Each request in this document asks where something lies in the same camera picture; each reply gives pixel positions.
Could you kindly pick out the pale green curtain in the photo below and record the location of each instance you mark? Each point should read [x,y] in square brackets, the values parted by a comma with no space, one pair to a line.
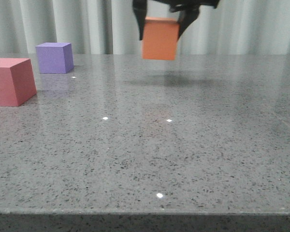
[235,27]

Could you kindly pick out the purple foam cube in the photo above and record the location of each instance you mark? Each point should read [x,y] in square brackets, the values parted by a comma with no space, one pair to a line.
[55,58]

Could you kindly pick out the red foam cube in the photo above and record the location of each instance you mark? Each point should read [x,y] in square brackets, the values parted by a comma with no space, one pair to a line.
[17,83]

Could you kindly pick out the orange foam cube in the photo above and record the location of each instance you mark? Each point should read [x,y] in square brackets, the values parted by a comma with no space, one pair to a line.
[160,38]

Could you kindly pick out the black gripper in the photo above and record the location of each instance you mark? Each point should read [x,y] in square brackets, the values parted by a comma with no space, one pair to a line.
[189,12]

